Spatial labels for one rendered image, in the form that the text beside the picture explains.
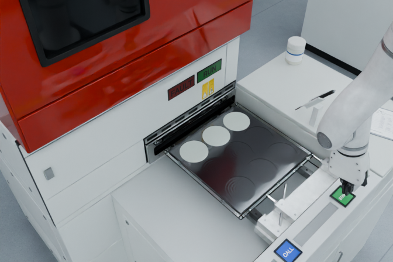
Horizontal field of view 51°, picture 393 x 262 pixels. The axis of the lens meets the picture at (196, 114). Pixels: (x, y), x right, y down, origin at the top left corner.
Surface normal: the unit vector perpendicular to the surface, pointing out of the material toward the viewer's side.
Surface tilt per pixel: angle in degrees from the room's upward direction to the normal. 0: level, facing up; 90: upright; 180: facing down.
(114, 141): 90
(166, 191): 0
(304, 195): 0
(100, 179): 90
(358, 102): 47
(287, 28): 0
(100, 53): 90
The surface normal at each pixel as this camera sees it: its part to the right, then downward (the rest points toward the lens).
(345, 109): -0.60, -0.03
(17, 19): 0.68, 0.51
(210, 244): 0.00, -0.71
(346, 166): -0.73, 0.48
